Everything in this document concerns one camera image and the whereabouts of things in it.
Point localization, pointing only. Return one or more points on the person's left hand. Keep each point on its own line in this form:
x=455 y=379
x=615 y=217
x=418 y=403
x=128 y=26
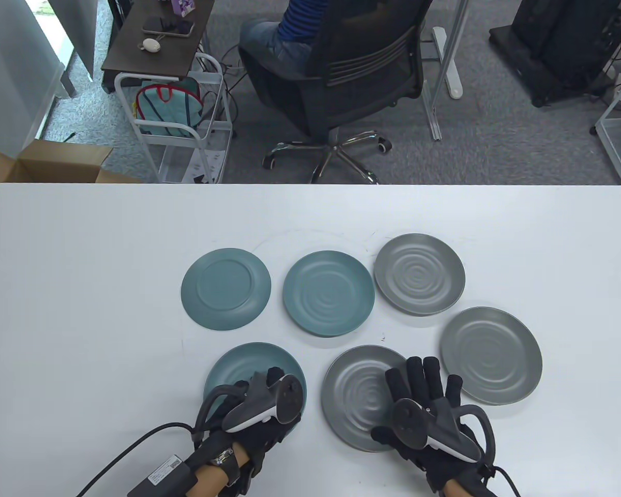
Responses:
x=261 y=440

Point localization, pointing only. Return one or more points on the person's right hand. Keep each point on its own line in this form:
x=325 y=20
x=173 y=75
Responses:
x=419 y=378

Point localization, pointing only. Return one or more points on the grey white handheld controller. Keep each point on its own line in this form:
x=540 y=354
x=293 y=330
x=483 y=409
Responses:
x=411 y=422
x=284 y=401

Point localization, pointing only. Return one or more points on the grey plate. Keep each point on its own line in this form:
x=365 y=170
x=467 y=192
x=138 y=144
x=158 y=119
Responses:
x=419 y=274
x=352 y=398
x=491 y=354

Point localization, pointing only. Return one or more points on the teal plate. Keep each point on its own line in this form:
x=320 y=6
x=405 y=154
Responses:
x=225 y=290
x=328 y=294
x=243 y=365

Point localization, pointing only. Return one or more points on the black forearm module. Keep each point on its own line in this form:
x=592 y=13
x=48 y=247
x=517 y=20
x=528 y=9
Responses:
x=160 y=476

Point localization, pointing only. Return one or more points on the person's left forearm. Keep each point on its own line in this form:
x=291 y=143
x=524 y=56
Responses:
x=215 y=479

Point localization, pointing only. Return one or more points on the person's right forearm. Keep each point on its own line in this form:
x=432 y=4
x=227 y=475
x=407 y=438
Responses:
x=455 y=491

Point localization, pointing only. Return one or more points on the white printed sheet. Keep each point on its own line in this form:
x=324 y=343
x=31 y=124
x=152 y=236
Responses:
x=207 y=163

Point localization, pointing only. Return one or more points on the white rolling cart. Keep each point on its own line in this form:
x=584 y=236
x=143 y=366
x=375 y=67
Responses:
x=173 y=163

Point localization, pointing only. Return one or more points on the black office chair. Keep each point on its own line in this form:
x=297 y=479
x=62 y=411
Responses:
x=362 y=62

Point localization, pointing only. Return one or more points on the teal bag red trim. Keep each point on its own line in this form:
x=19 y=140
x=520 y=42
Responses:
x=168 y=111

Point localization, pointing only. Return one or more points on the cardboard box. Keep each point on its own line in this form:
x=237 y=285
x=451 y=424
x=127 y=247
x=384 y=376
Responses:
x=57 y=160

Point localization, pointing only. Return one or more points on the black equipment case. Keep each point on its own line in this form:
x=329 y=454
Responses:
x=559 y=46

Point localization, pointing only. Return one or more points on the dark brown side desk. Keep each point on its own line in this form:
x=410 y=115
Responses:
x=134 y=57

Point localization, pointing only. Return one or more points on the white computer mouse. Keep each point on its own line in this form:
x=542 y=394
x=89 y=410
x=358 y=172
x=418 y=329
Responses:
x=150 y=45

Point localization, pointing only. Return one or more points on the dark smartphone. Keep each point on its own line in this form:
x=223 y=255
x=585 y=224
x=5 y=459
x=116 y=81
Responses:
x=168 y=27

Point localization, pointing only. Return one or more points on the purple box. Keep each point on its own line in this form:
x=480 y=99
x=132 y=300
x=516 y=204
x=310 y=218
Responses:
x=182 y=5

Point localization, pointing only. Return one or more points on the grey partition panel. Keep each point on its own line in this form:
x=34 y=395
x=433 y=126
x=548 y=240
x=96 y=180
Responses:
x=77 y=31

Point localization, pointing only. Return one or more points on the white desk frame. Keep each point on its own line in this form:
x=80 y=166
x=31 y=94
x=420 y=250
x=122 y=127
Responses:
x=451 y=77

